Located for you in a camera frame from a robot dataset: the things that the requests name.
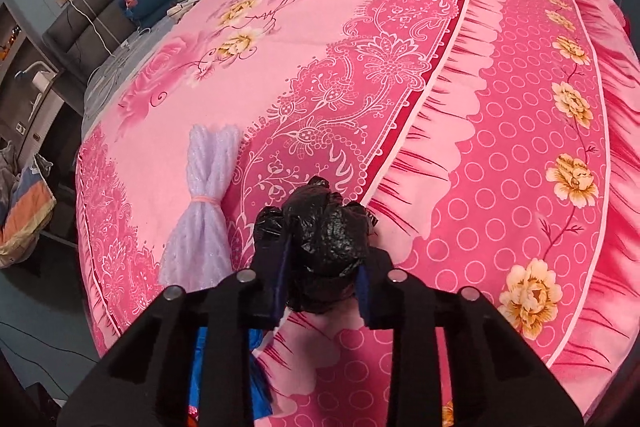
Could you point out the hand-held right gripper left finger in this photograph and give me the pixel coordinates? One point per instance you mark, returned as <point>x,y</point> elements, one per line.
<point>279,292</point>

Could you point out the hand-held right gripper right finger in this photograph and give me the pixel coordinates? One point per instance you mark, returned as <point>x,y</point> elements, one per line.
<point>363,297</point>

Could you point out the black plastic bag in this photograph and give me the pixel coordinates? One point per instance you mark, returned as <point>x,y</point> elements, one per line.
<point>320,242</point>

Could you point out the purple foam net bundle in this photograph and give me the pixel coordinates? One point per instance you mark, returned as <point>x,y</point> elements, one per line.
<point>205,207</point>

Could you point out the blue rubber glove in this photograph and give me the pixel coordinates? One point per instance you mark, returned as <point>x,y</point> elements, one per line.
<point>260,387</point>

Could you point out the pink floral bedspread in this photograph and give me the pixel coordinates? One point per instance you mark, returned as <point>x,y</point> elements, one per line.
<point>400,82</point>

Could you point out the colourful clothes heap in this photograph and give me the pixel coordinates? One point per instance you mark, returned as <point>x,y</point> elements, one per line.
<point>25,217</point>

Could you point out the grey striped bedsheet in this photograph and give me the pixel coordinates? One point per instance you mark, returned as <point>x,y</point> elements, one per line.
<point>120,67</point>

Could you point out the bedside shelf unit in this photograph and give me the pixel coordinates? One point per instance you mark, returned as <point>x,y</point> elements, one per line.
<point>25,72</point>

